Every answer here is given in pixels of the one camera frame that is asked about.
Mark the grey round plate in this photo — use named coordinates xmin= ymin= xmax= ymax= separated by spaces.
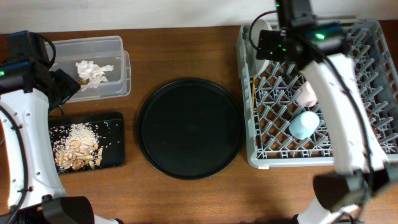
xmin=246 ymin=19 xmax=272 ymax=77

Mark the white tissue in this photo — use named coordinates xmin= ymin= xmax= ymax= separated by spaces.
xmin=75 ymin=60 xmax=114 ymax=88

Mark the pink plastic cup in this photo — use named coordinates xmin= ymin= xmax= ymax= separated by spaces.
xmin=296 ymin=81 xmax=318 ymax=107

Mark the wooden chopstick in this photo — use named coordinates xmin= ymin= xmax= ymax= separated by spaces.
xmin=251 ymin=77 xmax=256 ymax=108

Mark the light blue plastic cup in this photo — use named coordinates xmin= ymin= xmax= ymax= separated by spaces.
xmin=289 ymin=111 xmax=320 ymax=140

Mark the food scraps and rice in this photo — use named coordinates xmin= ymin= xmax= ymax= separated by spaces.
xmin=49 ymin=121 xmax=119 ymax=172

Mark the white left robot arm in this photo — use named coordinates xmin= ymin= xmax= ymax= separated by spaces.
xmin=1 ymin=30 xmax=121 ymax=223

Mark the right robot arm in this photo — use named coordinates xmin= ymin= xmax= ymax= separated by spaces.
xmin=253 ymin=0 xmax=397 ymax=223

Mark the grey dishwasher rack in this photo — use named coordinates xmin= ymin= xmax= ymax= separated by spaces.
xmin=236 ymin=20 xmax=397 ymax=169

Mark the clear plastic bin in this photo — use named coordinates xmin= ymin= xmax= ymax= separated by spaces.
xmin=51 ymin=36 xmax=131 ymax=103

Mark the black rectangular tray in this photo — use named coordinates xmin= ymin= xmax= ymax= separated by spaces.
xmin=48 ymin=112 xmax=126 ymax=175

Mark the round black tray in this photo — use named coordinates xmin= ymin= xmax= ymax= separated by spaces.
xmin=136 ymin=78 xmax=246 ymax=180

